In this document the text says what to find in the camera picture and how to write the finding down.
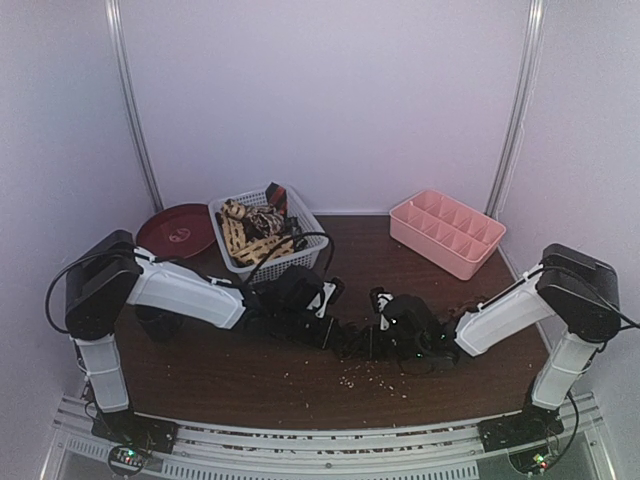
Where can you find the brown cream patterned tie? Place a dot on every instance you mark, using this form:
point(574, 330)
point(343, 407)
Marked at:
point(264, 220)

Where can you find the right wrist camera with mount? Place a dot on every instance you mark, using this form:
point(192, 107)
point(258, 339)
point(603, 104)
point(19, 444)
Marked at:
point(380, 298)

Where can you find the right aluminium frame post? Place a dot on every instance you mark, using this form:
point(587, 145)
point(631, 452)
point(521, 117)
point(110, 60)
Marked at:
point(523, 90)

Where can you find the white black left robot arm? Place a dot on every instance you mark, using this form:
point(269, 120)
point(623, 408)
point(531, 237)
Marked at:
point(116, 273)

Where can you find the grey plastic mesh basket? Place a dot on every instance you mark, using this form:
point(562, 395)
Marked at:
point(309, 241)

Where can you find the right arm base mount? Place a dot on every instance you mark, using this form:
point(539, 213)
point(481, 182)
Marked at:
point(531, 438)

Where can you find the aluminium frame post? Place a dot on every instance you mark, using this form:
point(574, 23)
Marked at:
point(117, 36)
point(523, 90)

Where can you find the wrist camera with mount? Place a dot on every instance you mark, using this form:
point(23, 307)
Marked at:
point(380, 298)
point(328, 295)

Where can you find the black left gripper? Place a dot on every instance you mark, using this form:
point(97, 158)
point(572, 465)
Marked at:
point(323, 340)

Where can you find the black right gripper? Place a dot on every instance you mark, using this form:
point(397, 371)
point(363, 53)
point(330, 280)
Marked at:
point(373, 341)

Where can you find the left aluminium frame post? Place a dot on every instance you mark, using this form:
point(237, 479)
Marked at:
point(117, 36)

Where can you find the front aluminium rail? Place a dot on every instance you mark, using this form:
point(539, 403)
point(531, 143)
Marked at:
point(454, 450)

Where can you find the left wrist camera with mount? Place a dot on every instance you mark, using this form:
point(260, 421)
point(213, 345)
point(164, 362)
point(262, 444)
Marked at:
point(328, 295)

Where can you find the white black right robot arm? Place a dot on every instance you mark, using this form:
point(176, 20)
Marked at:
point(578, 289)

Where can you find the yellow insect patterned tie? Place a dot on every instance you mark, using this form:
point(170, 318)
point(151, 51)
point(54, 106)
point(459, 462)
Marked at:
point(244, 246)

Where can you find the pink divided organizer box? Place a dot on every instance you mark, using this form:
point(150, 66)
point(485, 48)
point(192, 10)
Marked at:
point(445, 231)

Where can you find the red black striped tie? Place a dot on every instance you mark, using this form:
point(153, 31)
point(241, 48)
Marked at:
point(277, 197)

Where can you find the dark brown red patterned tie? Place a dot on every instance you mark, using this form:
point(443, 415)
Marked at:
point(349, 340)

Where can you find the dark blue mug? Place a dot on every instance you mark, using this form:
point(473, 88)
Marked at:
point(159, 325)

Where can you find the dark red round plate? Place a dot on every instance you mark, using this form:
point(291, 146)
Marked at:
point(182, 231)

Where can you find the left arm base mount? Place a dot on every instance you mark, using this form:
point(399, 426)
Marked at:
point(134, 438)

